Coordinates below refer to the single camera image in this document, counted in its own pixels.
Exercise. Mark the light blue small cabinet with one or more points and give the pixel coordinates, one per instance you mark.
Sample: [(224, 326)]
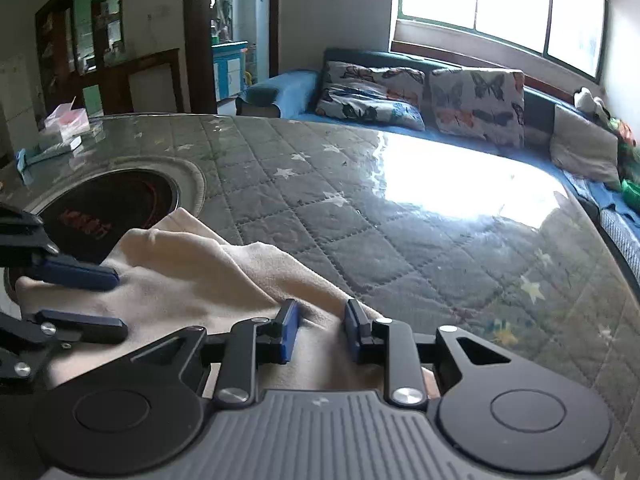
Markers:
[(229, 69)]

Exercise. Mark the flat butterfly pillow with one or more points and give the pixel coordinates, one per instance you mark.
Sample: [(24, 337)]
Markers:
[(369, 95)]

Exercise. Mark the grey quilted star table cover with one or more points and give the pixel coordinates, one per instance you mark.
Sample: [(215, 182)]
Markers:
[(427, 233)]

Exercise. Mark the grey plain cushion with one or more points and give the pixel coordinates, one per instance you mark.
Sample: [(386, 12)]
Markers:
[(584, 149)]

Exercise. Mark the dark wooden chair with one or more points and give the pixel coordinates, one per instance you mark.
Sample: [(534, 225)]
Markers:
[(150, 84)]

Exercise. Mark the upright butterfly pillow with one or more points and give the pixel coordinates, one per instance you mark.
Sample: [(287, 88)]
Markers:
[(480, 103)]

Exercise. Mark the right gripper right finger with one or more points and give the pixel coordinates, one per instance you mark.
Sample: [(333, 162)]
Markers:
[(496, 408)]

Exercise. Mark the window with green frame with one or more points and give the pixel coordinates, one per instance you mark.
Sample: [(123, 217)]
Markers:
[(570, 32)]

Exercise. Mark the panda plush toy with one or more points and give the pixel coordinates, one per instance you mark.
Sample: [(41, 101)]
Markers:
[(591, 105)]

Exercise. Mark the black round induction cooktop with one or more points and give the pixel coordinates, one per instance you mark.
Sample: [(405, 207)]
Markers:
[(87, 221)]

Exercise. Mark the colourful plush toy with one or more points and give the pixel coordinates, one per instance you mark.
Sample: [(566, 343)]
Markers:
[(623, 131)]

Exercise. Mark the flat white box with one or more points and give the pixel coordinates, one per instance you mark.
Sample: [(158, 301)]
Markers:
[(61, 148)]

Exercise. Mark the blue corner sofa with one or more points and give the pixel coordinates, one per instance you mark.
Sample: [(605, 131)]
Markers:
[(294, 95)]

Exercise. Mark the dark wooden door frame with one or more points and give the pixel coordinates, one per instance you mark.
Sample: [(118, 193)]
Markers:
[(199, 58)]

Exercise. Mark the pink tissue box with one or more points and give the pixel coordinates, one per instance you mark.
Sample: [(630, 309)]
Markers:
[(66, 122)]

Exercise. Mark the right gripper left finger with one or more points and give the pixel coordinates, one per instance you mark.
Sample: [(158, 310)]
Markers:
[(141, 410)]

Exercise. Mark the cream sweatshirt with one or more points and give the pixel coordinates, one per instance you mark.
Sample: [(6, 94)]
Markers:
[(181, 273)]

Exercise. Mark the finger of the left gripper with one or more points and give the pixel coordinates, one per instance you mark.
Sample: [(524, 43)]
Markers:
[(26, 250), (30, 344)]

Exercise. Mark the dark wooden display cabinet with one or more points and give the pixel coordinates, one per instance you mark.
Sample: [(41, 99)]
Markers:
[(76, 42)]

